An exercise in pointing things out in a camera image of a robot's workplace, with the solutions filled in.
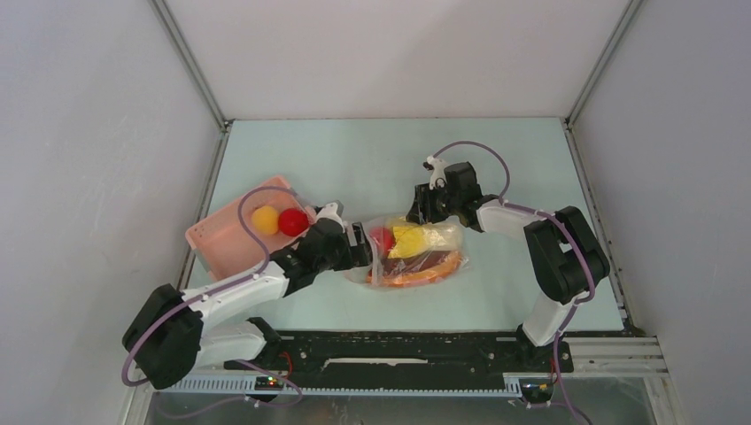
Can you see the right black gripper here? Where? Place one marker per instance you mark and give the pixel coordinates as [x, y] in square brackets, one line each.
[421, 211]

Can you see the right aluminium frame post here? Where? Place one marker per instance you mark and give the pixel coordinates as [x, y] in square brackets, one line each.
[623, 25]

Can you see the white cable duct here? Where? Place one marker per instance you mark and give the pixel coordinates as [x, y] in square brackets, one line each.
[253, 385]

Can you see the aluminium frame post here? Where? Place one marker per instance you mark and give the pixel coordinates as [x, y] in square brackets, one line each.
[623, 25]
[184, 52]

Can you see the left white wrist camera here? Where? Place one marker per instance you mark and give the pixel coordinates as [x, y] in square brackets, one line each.
[331, 211]

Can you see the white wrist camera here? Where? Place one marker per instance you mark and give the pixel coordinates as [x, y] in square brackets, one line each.
[331, 211]
[437, 167]

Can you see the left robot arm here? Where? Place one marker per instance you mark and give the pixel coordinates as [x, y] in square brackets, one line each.
[177, 331]

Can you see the fake red apple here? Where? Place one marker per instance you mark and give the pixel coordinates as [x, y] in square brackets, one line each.
[293, 222]

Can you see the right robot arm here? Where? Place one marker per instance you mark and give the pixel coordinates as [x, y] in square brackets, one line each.
[567, 258]

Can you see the left aluminium frame post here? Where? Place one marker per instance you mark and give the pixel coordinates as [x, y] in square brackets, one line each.
[184, 52]

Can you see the fake red orange peach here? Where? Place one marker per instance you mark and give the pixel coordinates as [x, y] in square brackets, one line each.
[383, 239]

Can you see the pink plastic basket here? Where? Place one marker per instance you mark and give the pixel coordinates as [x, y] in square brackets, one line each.
[226, 243]

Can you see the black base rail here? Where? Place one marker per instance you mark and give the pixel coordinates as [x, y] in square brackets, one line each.
[409, 360]

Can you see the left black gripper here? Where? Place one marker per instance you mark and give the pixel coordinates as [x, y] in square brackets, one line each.
[356, 255]

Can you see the clear zip top bag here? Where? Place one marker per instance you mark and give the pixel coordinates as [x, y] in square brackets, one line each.
[359, 275]

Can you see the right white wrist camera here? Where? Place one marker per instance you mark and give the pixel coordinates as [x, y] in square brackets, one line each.
[437, 167]

